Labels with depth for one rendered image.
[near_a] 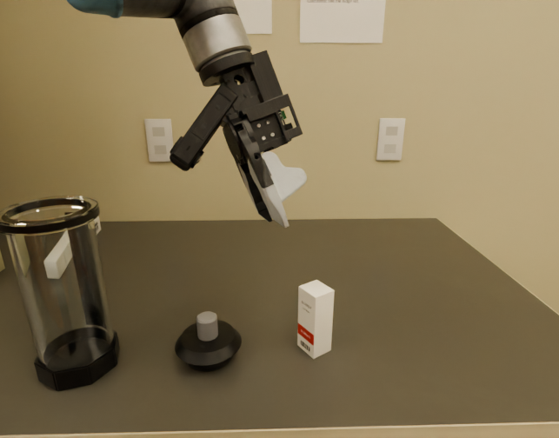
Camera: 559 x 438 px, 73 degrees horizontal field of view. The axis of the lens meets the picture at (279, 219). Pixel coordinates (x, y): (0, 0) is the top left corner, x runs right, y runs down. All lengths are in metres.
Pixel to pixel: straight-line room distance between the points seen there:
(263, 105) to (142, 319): 0.40
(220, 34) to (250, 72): 0.06
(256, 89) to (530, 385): 0.51
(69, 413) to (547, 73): 1.26
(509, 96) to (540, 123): 0.12
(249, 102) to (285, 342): 0.35
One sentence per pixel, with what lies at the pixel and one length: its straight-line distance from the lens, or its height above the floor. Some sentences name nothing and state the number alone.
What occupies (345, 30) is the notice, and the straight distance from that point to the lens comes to 1.07.
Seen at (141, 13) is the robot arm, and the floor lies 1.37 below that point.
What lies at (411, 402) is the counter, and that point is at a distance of 0.54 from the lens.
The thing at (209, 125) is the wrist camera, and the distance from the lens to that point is 0.47.
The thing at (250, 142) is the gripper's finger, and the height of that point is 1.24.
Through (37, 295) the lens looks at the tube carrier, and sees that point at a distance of 0.52.
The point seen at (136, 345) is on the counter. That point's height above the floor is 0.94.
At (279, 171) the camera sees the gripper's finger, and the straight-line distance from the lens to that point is 0.46.
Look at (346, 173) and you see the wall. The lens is 1.10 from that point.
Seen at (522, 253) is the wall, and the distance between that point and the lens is 1.40.
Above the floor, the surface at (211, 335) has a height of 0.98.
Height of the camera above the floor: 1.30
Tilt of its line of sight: 20 degrees down
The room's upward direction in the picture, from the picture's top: straight up
